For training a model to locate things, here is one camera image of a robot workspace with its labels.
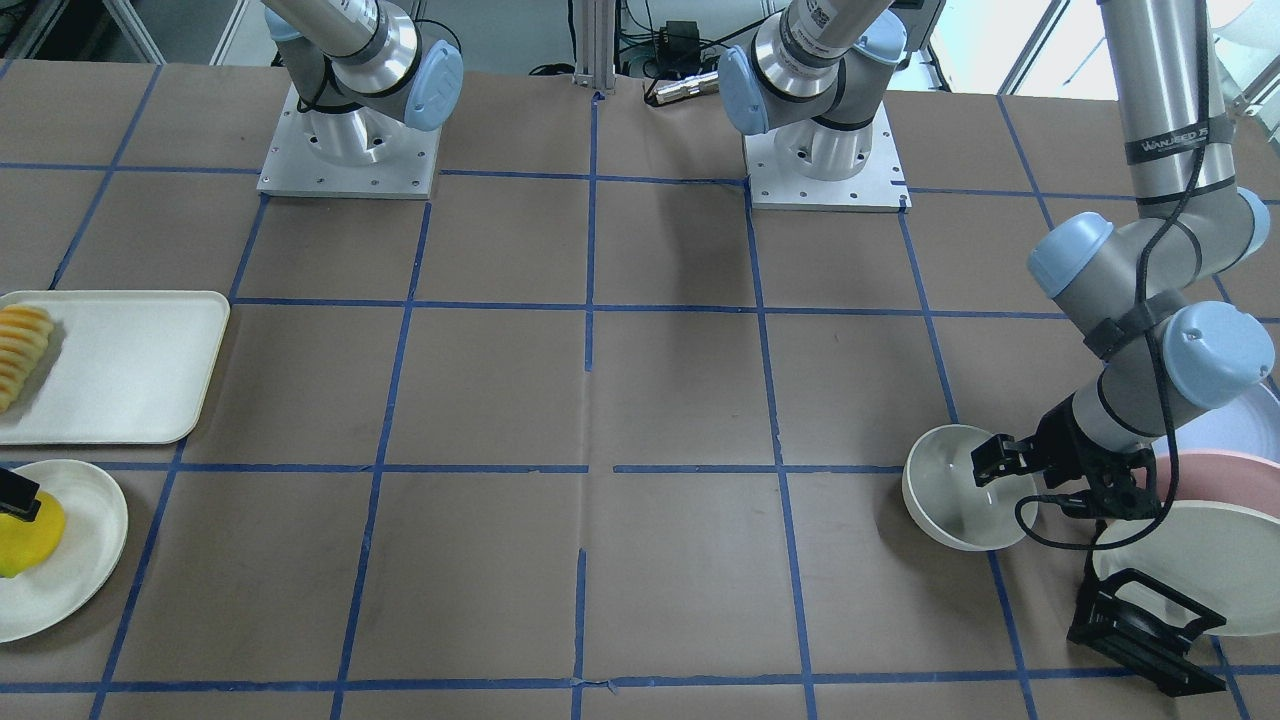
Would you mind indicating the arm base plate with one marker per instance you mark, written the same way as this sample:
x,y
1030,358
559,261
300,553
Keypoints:
x,y
808,167
357,155

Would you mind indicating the yellow lemon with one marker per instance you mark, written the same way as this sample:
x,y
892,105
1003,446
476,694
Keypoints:
x,y
25,544

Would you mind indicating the black dish rack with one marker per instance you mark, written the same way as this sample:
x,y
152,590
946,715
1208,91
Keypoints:
x,y
1123,631

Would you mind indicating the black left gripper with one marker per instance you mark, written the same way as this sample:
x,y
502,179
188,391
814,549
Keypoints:
x,y
1058,435

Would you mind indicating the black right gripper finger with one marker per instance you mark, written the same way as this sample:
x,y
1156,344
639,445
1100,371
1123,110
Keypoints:
x,y
19,496

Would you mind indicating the sliced yellow fruit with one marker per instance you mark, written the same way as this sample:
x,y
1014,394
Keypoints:
x,y
26,331

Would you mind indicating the cream rectangular tray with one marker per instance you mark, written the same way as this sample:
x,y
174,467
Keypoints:
x,y
123,367

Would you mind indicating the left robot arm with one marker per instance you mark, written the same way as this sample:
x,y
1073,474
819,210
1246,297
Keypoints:
x,y
1165,362

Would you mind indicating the cream plate in rack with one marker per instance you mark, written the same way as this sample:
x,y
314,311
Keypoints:
x,y
1221,555

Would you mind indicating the white bowl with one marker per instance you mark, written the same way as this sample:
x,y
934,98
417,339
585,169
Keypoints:
x,y
945,501

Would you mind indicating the cream round plate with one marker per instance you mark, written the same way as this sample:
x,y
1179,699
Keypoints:
x,y
86,555

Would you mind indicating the pink plate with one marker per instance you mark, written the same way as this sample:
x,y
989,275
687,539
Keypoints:
x,y
1229,477

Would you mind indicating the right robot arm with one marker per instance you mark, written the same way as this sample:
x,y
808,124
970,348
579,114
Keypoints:
x,y
159,222

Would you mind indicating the aluminium frame post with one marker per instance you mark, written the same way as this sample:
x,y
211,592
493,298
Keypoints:
x,y
594,35

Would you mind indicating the blue plate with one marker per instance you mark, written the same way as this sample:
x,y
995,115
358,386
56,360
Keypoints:
x,y
1248,425

